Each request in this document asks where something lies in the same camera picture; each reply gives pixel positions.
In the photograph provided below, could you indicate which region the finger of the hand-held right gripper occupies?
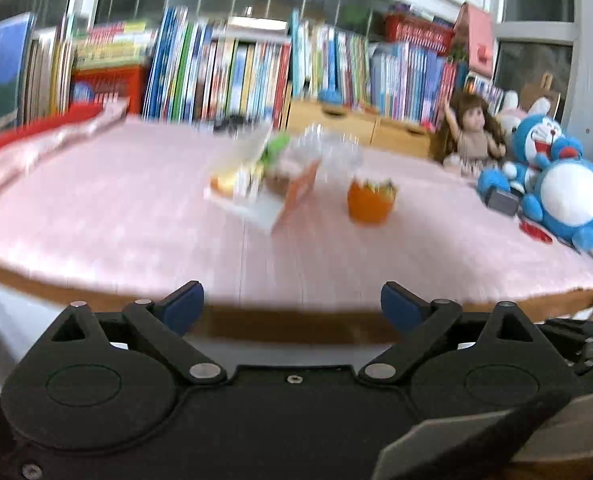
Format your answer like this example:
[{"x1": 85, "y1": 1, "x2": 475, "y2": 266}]
[{"x1": 535, "y1": 317, "x2": 593, "y2": 342}]

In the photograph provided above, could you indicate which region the white paper bag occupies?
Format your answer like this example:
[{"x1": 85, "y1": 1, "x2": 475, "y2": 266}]
[{"x1": 210, "y1": 124, "x2": 273, "y2": 197}]

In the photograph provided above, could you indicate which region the white tray with food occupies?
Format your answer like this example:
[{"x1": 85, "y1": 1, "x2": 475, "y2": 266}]
[{"x1": 203, "y1": 179, "x2": 298, "y2": 234}]

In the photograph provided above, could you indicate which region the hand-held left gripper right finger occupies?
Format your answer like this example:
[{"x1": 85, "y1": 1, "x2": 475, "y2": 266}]
[{"x1": 357, "y1": 281, "x2": 543, "y2": 387}]

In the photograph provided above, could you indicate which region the brown wrapper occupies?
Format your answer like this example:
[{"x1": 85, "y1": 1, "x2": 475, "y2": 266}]
[{"x1": 263, "y1": 169, "x2": 298, "y2": 197}]

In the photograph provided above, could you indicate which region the stack of flat books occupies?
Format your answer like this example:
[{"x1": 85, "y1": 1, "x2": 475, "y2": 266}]
[{"x1": 73, "y1": 19, "x2": 158, "y2": 72}]

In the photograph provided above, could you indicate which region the pink toy house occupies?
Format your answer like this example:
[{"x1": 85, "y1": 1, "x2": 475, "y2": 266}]
[{"x1": 453, "y1": 1, "x2": 498, "y2": 79}]

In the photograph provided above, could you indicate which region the red plastic crate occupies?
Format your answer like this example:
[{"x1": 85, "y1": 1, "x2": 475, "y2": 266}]
[{"x1": 70, "y1": 64, "x2": 148, "y2": 114}]

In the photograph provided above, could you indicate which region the grey block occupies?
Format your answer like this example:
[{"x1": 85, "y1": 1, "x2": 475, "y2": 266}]
[{"x1": 484, "y1": 186, "x2": 522, "y2": 218}]

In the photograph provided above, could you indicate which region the red board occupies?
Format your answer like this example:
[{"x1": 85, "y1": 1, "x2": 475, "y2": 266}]
[{"x1": 0, "y1": 102, "x2": 103, "y2": 164}]

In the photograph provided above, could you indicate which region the small red object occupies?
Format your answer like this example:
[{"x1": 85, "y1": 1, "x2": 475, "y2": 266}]
[{"x1": 519, "y1": 219, "x2": 555, "y2": 246}]

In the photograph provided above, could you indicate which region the orange peel piece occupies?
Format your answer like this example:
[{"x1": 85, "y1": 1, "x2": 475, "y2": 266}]
[{"x1": 210, "y1": 174, "x2": 238, "y2": 197}]

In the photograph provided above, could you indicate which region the red mesh basket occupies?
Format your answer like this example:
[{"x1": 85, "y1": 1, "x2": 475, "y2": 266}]
[{"x1": 383, "y1": 11, "x2": 455, "y2": 57}]

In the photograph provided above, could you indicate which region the row of thin pale books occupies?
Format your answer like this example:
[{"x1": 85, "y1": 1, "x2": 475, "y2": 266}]
[{"x1": 25, "y1": 14, "x2": 76, "y2": 124}]

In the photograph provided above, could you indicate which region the pink striped folded cloth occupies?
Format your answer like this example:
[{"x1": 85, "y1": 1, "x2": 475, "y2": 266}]
[{"x1": 0, "y1": 99, "x2": 130, "y2": 207}]

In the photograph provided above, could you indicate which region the green plastic wrapper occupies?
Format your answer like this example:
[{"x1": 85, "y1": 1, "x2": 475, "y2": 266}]
[{"x1": 263, "y1": 134, "x2": 290, "y2": 164}]

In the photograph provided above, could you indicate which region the brown-haired doll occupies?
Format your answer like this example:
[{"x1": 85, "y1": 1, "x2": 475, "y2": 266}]
[{"x1": 433, "y1": 91, "x2": 508, "y2": 179}]

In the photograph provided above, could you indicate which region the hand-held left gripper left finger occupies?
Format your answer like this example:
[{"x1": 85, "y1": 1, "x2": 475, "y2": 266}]
[{"x1": 46, "y1": 281, "x2": 228, "y2": 387}]

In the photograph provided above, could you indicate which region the orange peel cup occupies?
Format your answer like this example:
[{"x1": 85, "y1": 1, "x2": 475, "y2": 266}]
[{"x1": 346, "y1": 176, "x2": 399, "y2": 227}]

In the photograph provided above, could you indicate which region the wooden drawer organizer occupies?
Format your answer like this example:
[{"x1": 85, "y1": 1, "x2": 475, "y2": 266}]
[{"x1": 285, "y1": 96, "x2": 435, "y2": 162}]

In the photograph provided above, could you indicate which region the blue cat plush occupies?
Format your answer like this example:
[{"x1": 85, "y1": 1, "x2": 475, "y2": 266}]
[{"x1": 477, "y1": 111, "x2": 593, "y2": 254}]

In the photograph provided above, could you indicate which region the large blue book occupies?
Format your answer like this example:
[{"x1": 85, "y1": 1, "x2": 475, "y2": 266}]
[{"x1": 0, "y1": 11, "x2": 36, "y2": 127}]

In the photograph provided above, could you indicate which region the clear plastic bag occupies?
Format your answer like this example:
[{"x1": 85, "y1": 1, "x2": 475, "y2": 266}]
[{"x1": 288, "y1": 124, "x2": 365, "y2": 182}]

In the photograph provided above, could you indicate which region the row of colourful upright books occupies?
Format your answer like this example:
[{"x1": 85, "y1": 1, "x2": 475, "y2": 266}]
[{"x1": 143, "y1": 6, "x2": 508, "y2": 129}]

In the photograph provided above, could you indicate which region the white rabbit plush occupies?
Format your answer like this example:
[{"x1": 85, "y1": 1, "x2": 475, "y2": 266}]
[{"x1": 495, "y1": 90, "x2": 553, "y2": 132}]

